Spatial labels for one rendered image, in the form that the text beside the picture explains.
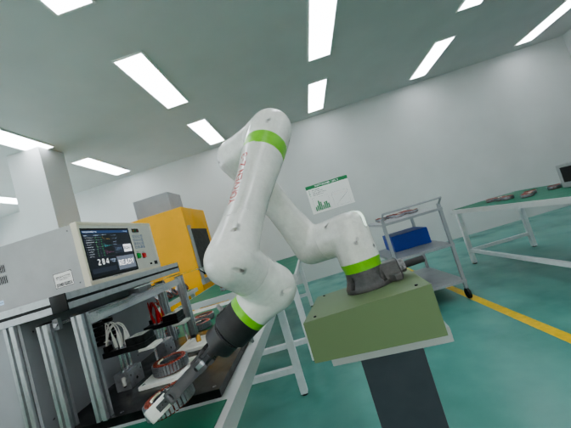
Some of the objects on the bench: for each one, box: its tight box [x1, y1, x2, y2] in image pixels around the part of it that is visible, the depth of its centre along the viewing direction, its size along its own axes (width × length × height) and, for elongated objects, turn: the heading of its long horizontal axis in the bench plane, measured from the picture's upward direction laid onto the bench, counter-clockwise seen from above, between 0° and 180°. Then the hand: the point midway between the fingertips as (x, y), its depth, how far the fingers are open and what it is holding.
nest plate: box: [177, 335, 207, 353], centre depth 121 cm, size 15×15×1 cm
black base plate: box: [75, 329, 249, 428], centre depth 109 cm, size 47×64×2 cm
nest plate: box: [138, 355, 197, 391], centre depth 97 cm, size 15×15×1 cm
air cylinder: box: [113, 362, 144, 393], centre depth 98 cm, size 5×8×6 cm
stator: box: [151, 351, 189, 378], centre depth 97 cm, size 11×11×4 cm
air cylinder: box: [155, 335, 176, 358], centre depth 122 cm, size 5×8×6 cm
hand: (167, 396), depth 69 cm, fingers closed on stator, 11 cm apart
